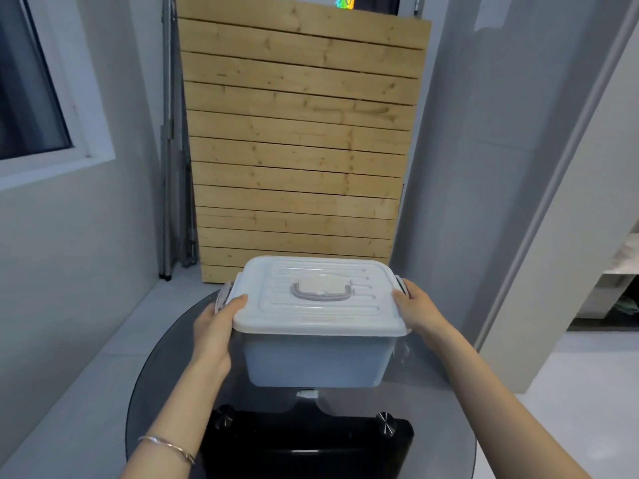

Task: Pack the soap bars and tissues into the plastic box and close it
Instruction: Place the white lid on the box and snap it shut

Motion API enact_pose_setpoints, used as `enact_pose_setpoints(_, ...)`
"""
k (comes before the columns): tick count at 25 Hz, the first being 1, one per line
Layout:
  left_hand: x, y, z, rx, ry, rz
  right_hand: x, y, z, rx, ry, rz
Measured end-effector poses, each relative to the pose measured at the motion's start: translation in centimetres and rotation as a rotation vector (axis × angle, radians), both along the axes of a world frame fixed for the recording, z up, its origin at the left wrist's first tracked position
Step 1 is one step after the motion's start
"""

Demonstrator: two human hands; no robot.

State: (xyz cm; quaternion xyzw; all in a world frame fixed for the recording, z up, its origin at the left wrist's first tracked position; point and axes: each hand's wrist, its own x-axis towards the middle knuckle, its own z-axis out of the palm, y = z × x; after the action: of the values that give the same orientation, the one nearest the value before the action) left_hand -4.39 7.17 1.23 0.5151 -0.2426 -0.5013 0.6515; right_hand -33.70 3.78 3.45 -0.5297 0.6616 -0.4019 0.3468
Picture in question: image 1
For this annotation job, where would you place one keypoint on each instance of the person's left hand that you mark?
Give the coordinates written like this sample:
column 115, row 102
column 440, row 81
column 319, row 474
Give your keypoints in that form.
column 214, row 339

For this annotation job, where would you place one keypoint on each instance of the person's left forearm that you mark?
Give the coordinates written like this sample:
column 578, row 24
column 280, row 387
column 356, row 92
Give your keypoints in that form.
column 174, row 419

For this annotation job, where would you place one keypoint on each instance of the wooden slatted panel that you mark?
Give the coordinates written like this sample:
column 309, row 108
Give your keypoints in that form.
column 299, row 144

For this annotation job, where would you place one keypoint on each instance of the grey door frame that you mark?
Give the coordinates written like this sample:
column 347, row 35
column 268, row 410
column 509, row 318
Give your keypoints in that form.
column 556, row 194

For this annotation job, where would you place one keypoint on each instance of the person's right thumb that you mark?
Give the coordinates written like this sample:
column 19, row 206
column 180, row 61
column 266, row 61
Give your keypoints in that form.
column 402, row 301

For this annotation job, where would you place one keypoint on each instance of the folded grey metal frame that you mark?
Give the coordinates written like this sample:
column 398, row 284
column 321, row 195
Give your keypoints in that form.
column 172, row 169

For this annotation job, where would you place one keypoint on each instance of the light blue plastic storage box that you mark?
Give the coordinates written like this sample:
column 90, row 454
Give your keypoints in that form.
column 314, row 361

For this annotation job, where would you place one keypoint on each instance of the metal table standoff bolt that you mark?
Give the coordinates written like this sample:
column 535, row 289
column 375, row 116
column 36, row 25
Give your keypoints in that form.
column 386, row 424
column 223, row 417

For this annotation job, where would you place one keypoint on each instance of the person's left thumb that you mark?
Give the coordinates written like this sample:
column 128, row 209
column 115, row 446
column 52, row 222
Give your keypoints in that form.
column 234, row 305

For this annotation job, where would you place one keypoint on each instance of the white framed window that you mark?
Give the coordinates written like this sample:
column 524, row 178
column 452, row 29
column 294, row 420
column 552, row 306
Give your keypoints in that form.
column 30, row 84

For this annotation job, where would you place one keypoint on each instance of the person's right forearm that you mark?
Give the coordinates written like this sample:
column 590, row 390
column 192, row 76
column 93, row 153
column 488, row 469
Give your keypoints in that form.
column 489, row 399

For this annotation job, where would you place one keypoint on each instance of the colourful holographic sticker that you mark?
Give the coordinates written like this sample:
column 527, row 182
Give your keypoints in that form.
column 344, row 1

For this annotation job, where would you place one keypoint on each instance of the white shelf unit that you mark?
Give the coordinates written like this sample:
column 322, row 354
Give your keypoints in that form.
column 616, row 284

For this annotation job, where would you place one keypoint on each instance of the person's right hand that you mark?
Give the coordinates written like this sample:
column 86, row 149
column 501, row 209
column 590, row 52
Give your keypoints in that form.
column 419, row 309

